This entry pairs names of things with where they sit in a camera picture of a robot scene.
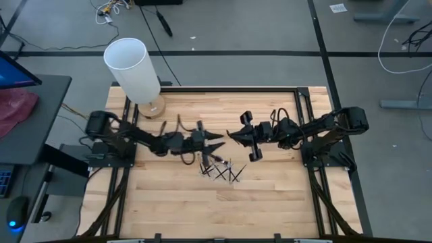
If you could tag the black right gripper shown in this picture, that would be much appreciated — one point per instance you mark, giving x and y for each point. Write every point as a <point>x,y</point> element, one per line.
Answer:
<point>265,133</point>

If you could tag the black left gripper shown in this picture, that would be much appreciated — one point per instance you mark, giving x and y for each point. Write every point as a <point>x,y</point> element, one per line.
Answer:
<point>194,141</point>

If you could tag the fluffy brown powder brush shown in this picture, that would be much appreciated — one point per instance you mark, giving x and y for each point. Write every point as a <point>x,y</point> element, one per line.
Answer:
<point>217,158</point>

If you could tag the black brush silver ferrule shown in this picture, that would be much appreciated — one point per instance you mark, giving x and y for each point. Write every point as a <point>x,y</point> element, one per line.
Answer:
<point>239,173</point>

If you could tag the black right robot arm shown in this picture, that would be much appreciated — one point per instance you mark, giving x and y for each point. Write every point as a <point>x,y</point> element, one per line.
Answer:
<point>317,128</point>

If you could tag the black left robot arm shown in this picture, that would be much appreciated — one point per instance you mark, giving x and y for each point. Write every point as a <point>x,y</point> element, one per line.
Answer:
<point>135,136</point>

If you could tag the clear acrylic three-compartment organizer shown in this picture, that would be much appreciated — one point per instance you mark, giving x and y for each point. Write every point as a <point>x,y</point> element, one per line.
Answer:
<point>223,180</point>

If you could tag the white cylinder lamp wooden base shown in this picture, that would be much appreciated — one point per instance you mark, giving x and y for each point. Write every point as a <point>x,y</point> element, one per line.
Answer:
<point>131,67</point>

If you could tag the black stick-shaped device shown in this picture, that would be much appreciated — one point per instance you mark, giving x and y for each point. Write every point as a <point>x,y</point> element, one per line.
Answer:
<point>164,23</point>

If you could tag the black desk base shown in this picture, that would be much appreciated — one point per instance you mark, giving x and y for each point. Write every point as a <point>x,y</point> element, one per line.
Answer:
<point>67,162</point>

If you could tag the black box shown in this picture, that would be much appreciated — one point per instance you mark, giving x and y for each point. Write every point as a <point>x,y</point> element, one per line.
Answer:
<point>158,2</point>

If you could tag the white paper sheet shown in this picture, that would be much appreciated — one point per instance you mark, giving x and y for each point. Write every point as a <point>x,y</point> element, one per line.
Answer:
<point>338,8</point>

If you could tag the grey desk foot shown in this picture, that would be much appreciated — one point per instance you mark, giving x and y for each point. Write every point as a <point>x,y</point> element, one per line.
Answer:
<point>384,18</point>
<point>405,104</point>

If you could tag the dark grey desk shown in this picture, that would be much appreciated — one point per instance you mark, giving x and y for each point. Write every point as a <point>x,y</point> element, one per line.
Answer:
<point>44,118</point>

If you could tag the small black caster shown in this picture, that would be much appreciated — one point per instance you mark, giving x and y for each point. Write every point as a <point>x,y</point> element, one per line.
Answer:
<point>46,216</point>

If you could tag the pink cloth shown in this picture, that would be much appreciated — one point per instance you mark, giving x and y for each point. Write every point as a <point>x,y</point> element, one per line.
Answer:
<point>15,108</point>

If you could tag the black computer mouse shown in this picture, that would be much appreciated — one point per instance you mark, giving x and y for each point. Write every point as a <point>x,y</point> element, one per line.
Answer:
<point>17,211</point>

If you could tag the computer monitor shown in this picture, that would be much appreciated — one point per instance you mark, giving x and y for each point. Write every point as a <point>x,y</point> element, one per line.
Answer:
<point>13,72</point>

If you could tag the keyboard with blue keys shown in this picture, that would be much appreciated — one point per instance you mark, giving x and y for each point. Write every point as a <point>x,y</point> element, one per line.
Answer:
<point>5,182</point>

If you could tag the black aluminium table frame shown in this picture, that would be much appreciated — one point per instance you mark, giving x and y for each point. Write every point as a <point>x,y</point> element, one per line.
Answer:
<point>236,89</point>

